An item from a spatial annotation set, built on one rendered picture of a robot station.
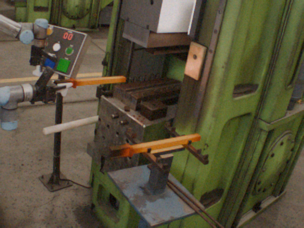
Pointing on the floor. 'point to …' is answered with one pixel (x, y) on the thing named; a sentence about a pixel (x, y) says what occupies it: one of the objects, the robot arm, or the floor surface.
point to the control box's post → (58, 131)
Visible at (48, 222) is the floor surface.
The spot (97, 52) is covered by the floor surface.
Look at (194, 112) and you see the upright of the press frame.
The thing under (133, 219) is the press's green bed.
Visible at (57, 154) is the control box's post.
